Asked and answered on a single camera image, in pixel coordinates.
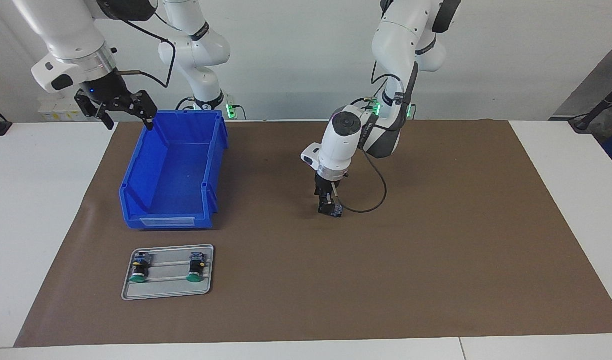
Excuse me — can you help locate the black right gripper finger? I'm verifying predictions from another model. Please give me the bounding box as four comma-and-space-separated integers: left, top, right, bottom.
75, 91, 114, 131
117, 91, 158, 132

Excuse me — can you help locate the blue plastic storage bin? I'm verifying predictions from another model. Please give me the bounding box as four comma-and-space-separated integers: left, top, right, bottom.
119, 110, 229, 231

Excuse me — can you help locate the brown table mat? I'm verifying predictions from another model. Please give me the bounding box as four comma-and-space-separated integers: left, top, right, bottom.
13, 119, 612, 348

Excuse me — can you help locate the grey metal tray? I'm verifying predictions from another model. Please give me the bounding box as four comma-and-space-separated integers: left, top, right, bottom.
121, 244, 214, 301

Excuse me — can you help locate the black tripod leg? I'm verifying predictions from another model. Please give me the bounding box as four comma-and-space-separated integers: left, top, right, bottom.
568, 80, 612, 132

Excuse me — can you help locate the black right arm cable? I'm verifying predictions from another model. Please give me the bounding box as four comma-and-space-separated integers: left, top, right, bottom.
116, 17, 177, 90

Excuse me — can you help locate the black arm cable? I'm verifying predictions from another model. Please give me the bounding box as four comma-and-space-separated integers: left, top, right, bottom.
333, 60, 406, 214
116, 17, 177, 90

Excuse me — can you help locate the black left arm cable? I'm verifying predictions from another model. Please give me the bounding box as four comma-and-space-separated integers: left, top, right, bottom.
333, 60, 406, 214

